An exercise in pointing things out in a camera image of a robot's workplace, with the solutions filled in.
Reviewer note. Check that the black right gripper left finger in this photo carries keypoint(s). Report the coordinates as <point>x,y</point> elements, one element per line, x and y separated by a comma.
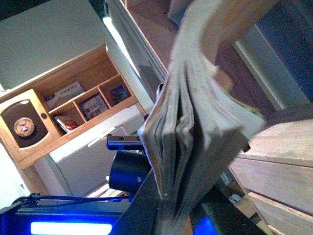
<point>142,216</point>

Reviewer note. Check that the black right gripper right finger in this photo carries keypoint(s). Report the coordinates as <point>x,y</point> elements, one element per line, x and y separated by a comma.
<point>221,219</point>

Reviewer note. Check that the white paperback book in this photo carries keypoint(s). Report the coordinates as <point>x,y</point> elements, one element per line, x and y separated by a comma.
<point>196,128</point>

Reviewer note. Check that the blue lit robot base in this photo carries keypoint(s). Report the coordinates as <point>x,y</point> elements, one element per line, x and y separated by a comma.
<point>62,215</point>

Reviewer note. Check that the black cylindrical robot joint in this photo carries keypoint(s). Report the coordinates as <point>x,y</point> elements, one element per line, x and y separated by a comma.
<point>128,171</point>

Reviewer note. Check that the red white book in cabinet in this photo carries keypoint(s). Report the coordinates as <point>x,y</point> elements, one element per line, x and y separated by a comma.
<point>66,122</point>

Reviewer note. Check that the colourful book in cabinet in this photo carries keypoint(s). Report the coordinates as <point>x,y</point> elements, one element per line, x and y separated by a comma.
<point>93,107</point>

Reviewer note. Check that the blue book in cabinet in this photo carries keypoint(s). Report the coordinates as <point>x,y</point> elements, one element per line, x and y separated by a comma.
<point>119,94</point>

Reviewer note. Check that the white box in cabinet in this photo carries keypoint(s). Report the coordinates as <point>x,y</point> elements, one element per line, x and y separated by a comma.
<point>64,95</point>

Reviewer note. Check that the round clock on cabinet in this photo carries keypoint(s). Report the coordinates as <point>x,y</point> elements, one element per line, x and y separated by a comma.
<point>24,127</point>

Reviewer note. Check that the wooden bookshelf with drawers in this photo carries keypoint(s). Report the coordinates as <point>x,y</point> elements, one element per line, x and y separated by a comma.
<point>276,166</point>

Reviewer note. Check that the wooden wall cabinet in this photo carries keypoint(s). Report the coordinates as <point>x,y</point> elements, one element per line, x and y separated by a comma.
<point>96,72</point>

